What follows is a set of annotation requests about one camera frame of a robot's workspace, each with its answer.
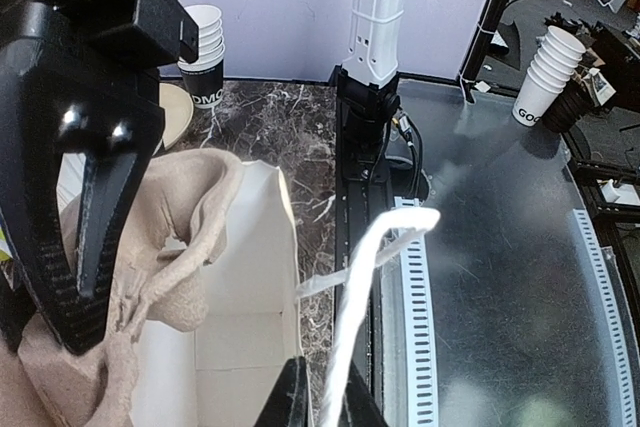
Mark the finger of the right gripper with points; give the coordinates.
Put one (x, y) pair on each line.
(79, 125)

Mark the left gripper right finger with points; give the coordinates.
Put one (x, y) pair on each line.
(359, 408)

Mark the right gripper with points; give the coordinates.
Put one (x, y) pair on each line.
(90, 2)

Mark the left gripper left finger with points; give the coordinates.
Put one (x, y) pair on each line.
(288, 402)

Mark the brown paper bag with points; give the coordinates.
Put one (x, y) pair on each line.
(222, 373)

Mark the stack of paper cups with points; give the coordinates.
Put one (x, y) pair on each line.
(203, 78)

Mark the brown pulp cup carrier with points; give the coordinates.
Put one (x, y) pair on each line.
(176, 225)

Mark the beige plate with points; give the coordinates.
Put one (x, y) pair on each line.
(178, 109)

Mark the background white cup stack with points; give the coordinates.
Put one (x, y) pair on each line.
(547, 75)

